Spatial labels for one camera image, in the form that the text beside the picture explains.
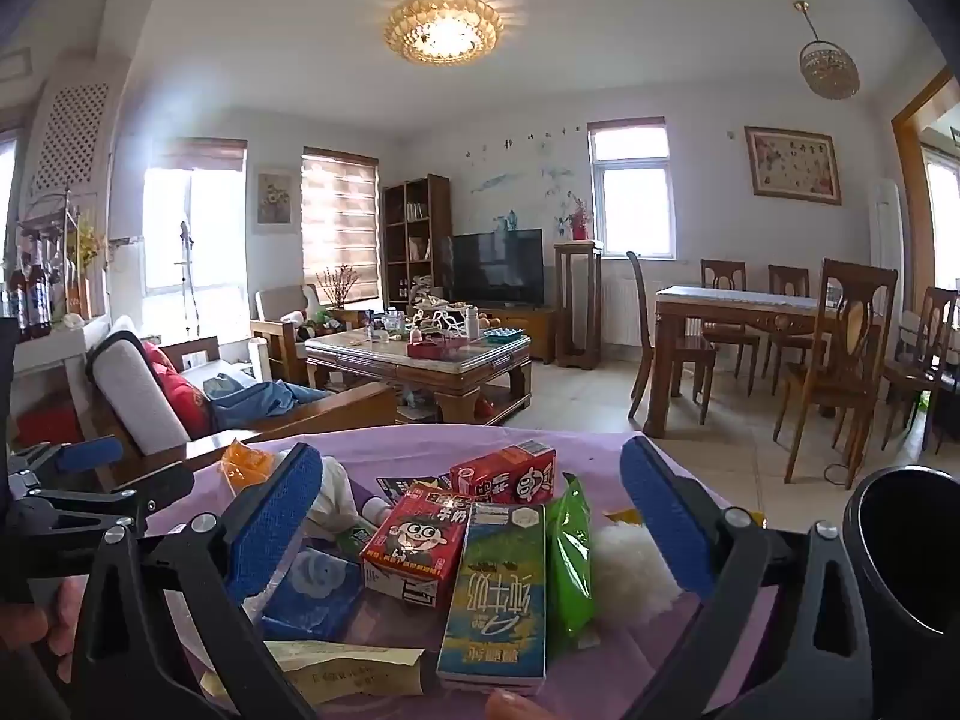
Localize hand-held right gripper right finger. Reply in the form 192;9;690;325
619;435;886;720

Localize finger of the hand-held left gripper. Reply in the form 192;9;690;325
7;435;125;493
22;461;198;541

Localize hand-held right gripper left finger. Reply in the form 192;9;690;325
71;442;325;720

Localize beige paper packet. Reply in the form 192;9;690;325
199;637;425;707

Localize black trash bin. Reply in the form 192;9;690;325
841;465;960;640

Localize person's left hand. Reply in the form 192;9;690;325
0;577;86;683

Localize person's right hand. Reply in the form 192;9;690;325
486;690;557;720

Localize orange wrapper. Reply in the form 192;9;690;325
219;439;273;497

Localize white crumpled plastic bag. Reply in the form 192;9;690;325
277;450;377;542

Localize clear plastic jelly cup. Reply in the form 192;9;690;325
289;549;347;602

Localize wooden sofa with white cushions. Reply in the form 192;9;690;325
84;313;399;482

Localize blue plastic packet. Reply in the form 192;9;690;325
257;562;366;644

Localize green snack packet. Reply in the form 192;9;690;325
545;474;605;656

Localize red cushion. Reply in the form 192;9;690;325
141;340;215;440

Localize blue jeans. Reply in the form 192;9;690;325
202;378;332;430

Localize dark printed wrapper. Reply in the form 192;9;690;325
375;476;452;509

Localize large red milk carton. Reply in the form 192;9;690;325
360;484;470;608

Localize purple tablecloth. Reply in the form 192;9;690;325
142;426;782;720

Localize wooden dining chair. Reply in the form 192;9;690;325
763;264;812;398
700;259;763;399
880;286;960;455
772;258;899;490
625;250;718;422

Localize small red milk carton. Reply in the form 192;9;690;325
450;441;557;508

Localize dark glass bottle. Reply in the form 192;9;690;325
28;229;53;332
7;231;32;340

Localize blue green milk carton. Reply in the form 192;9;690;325
436;504;548;698

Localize wooden armchair with white cushion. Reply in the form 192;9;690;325
250;283;347;385

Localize yellow artificial flowers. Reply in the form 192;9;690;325
70;219;104;272

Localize wooden dining table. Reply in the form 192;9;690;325
643;285;886;440

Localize wooden television cabinet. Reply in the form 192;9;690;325
480;305;560;365

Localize wooden coffee table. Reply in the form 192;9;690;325
303;325;534;426

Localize red tray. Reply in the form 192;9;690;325
406;337;471;360

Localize vase with bare branches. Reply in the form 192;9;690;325
314;265;359;310

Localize window with brown valance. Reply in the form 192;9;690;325
141;138;249;299

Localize tall wooden plant stand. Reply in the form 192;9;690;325
553;239;605;371

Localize flat screen television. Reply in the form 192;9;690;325
448;228;545;309

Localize wooden bookshelf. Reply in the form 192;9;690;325
380;174;454;314

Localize striped brown window blind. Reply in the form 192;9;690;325
301;147;380;287

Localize white lattice cabinet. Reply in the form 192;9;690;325
18;63;115;242

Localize small framed flower painting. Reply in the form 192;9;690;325
254;168;296;227

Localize window beside framed picture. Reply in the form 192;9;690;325
586;117;677;260

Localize white standing air conditioner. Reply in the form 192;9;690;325
869;178;905;316

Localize hanging pendant lamp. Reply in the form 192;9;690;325
793;1;860;101

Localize round crystal ceiling lamp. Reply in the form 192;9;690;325
385;0;506;65

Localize white wall radiator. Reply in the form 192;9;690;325
600;277;655;347

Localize white wire ornament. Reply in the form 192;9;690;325
415;298;467;340

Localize large framed wall picture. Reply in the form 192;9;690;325
743;125;843;206

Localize wooden door frame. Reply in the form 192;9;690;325
890;66;960;317

